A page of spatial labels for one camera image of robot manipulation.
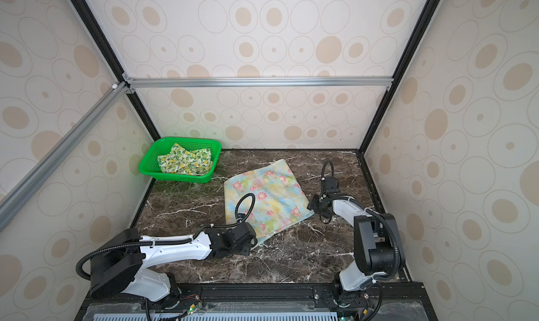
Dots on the black corner post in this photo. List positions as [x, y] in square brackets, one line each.
[108, 53]
[425, 17]

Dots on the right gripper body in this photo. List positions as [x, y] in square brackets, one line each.
[317, 203]

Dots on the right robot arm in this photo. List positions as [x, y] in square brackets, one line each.
[378, 250]

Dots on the black left corner post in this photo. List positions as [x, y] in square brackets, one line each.
[108, 53]

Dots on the lemon print folded skirt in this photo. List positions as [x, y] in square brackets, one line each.
[180, 161]

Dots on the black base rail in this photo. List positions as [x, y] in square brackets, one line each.
[384, 301]

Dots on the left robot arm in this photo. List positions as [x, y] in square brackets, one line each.
[124, 264]

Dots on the green plastic basket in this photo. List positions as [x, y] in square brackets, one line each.
[149, 165]

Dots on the black right corner post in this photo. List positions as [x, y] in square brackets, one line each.
[425, 17]

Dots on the pastel floral skirt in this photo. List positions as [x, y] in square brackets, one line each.
[280, 202]

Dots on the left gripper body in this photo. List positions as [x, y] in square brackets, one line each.
[239, 250]

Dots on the diagonal aluminium left rail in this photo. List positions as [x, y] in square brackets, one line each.
[37, 176]

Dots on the horizontal aluminium back rail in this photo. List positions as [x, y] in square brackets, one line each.
[268, 82]

